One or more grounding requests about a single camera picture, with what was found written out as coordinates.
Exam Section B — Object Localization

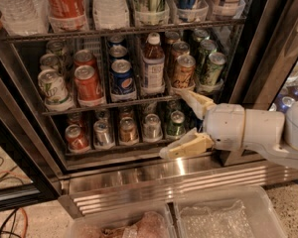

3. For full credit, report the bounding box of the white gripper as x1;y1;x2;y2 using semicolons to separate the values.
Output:
159;88;245;160

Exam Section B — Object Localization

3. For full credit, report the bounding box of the blue pepsi can front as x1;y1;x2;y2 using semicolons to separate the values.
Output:
110;59;134;95

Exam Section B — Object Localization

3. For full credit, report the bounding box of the blue pepsi can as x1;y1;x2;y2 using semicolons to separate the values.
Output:
107;35;127;48
110;59;134;95
109;46;129;62

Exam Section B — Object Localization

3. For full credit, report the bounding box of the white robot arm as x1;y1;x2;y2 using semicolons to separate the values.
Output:
160;89;298;170

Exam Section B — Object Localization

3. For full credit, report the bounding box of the green can bottom shelf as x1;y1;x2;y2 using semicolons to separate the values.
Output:
166;110;185;137

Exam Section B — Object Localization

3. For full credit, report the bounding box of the white can bottom shelf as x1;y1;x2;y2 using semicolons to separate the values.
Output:
143;113;162;142

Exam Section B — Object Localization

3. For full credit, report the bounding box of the gold can front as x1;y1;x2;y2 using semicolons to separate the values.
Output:
171;55;196;88

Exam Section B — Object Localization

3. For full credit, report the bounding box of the gold can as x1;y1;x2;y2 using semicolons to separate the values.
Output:
168;41;190;75
164;31;181;49
171;55;196;88

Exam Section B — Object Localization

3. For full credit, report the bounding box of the orange can bottom shelf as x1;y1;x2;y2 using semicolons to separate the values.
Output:
119;117;138;143

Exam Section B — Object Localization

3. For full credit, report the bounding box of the gold can rear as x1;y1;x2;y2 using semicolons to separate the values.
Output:
164;31;181;49

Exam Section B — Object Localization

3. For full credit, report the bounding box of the right fridge glass door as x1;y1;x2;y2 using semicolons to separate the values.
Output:
209;0;298;167

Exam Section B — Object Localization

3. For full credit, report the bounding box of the fridge glass door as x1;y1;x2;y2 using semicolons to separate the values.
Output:
209;0;298;167
0;62;63;214

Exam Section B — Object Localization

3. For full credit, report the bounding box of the silver can bottom shelf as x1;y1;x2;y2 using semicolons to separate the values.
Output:
93;120;113;147

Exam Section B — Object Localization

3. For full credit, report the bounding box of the red coke can front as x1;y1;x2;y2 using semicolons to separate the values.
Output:
74;65;103;101

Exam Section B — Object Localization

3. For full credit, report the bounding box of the red coke can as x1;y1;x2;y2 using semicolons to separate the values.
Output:
74;50;97;68
74;65;103;101

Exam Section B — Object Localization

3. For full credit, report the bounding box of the blue pepsi can rear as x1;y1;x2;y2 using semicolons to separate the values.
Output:
107;35;127;48

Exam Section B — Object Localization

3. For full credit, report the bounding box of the steel fridge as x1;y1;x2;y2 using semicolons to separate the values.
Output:
0;0;298;218

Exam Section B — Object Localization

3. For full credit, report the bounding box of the red can bottom shelf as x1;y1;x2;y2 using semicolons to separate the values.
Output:
65;124;89;151

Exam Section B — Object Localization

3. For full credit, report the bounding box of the red coke can rear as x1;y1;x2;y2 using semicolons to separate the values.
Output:
74;50;97;68

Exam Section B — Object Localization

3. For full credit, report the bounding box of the white green soda can front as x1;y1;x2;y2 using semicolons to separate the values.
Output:
38;68;70;104

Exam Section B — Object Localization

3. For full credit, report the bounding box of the white green soda can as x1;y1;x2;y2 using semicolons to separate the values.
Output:
38;68;70;104
40;54;62;72
46;40;69;58

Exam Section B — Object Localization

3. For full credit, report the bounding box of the clear water bottle top middle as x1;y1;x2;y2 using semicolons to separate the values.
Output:
93;0;129;30

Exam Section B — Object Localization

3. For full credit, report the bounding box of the clear water bottle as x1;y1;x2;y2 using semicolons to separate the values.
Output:
0;0;49;36
93;0;129;30

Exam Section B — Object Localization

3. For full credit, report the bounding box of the white green soda can rear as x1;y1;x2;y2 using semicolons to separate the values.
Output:
46;40;69;58

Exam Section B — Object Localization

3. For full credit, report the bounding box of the left fridge glass door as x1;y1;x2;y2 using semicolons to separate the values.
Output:
0;62;63;214

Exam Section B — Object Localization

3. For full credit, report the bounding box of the iced tea bottle white label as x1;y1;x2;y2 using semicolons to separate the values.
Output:
142;33;165;88

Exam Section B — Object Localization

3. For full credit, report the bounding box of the right clear plastic bin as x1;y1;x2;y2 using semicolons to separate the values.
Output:
173;185;288;238

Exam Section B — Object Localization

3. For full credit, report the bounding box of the clear plastic bin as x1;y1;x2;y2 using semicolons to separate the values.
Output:
173;185;288;238
65;202;177;238

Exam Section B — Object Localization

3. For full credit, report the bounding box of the left clear plastic bin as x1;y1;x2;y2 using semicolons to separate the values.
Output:
65;202;177;238

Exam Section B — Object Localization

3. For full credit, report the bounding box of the red coke bottle top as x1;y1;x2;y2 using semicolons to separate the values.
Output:
48;0;84;19

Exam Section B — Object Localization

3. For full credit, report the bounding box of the clear water bottle top left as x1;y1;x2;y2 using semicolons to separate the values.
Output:
0;0;49;36

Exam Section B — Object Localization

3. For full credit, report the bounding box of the orange cable on floor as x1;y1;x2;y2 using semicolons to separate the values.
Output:
0;170;32;238

